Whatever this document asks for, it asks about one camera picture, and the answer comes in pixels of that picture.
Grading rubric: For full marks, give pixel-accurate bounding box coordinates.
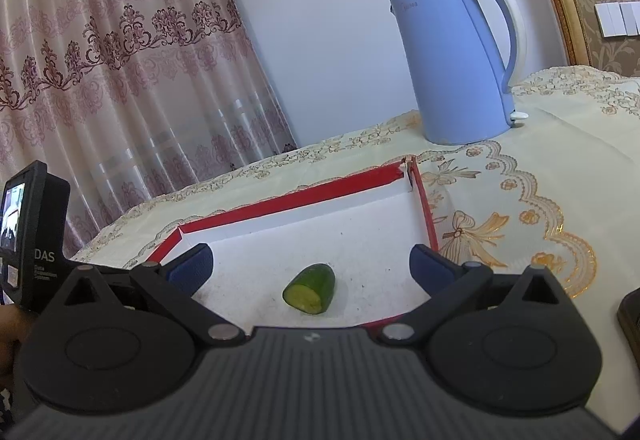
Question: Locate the white wall switch panel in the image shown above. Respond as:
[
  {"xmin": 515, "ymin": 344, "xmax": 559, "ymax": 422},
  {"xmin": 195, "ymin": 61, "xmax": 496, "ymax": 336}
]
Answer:
[{"xmin": 595, "ymin": 0, "xmax": 640, "ymax": 39}]

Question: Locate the dark object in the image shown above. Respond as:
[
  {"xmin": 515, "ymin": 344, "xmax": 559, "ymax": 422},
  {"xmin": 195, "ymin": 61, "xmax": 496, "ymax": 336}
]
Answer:
[{"xmin": 616, "ymin": 289, "xmax": 640, "ymax": 361}]

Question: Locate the cream embroidered tablecloth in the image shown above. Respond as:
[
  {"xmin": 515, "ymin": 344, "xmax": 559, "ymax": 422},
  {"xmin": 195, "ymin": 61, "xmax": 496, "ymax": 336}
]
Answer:
[{"xmin": 70, "ymin": 67, "xmax": 640, "ymax": 421}]

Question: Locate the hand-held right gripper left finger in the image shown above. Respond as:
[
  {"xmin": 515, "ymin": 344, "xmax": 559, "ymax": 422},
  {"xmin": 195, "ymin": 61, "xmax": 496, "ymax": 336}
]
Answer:
[{"xmin": 60, "ymin": 243, "xmax": 247, "ymax": 347}]

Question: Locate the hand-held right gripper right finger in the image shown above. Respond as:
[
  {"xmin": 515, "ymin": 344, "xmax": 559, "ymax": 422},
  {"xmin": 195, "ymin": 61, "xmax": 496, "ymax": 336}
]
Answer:
[{"xmin": 378, "ymin": 244, "xmax": 573, "ymax": 346}]

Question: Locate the person's left forearm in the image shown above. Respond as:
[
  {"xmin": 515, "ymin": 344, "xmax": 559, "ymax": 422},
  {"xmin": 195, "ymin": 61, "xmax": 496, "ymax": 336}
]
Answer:
[{"xmin": 0, "ymin": 305, "xmax": 32, "ymax": 440}]

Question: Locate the blue electric kettle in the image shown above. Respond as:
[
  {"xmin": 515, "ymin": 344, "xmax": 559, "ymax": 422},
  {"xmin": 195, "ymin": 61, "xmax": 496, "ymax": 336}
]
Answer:
[{"xmin": 389, "ymin": 0, "xmax": 529, "ymax": 147}]

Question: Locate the red and white shallow box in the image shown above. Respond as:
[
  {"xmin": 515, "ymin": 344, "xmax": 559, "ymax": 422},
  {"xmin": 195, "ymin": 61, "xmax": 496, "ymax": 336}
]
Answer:
[{"xmin": 150, "ymin": 155, "xmax": 441, "ymax": 328}]

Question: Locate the green cucumber piece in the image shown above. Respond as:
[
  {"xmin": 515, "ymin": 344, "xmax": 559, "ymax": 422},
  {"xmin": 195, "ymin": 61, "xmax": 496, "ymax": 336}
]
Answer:
[{"xmin": 282, "ymin": 263, "xmax": 337, "ymax": 315}]

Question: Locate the pink patterned curtain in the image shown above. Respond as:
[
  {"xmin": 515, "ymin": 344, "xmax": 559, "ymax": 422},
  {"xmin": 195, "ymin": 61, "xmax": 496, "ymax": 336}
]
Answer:
[{"xmin": 0, "ymin": 0, "xmax": 299, "ymax": 265}]

